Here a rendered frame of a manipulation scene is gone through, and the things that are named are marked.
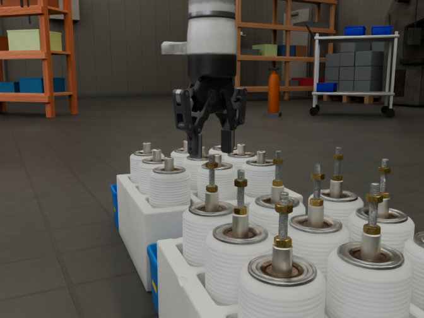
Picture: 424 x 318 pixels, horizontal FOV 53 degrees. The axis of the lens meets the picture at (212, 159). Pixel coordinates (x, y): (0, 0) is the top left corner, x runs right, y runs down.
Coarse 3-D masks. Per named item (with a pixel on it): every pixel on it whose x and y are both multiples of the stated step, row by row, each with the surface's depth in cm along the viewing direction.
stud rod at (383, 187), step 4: (384, 160) 64; (388, 160) 64; (384, 164) 64; (388, 164) 64; (380, 176) 65; (384, 176) 64; (380, 180) 65; (384, 180) 64; (380, 184) 65; (384, 184) 64; (380, 188) 65; (384, 188) 64
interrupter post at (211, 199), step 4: (208, 192) 68; (212, 192) 68; (216, 192) 68; (208, 196) 68; (212, 196) 67; (216, 196) 68; (208, 200) 68; (212, 200) 68; (216, 200) 68; (208, 204) 68; (212, 204) 68; (216, 204) 68; (208, 208) 68; (212, 208) 68; (216, 208) 68
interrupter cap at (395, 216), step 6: (360, 210) 68; (366, 210) 67; (390, 210) 67; (396, 210) 67; (360, 216) 65; (366, 216) 65; (390, 216) 65; (396, 216) 65; (402, 216) 65; (378, 222) 62; (384, 222) 62; (390, 222) 62; (396, 222) 62; (402, 222) 63
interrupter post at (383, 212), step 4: (384, 200) 64; (388, 200) 64; (380, 204) 64; (384, 204) 64; (388, 204) 64; (380, 208) 65; (384, 208) 64; (388, 208) 65; (380, 212) 65; (384, 212) 65; (388, 212) 65; (380, 216) 65; (384, 216) 65; (388, 216) 65
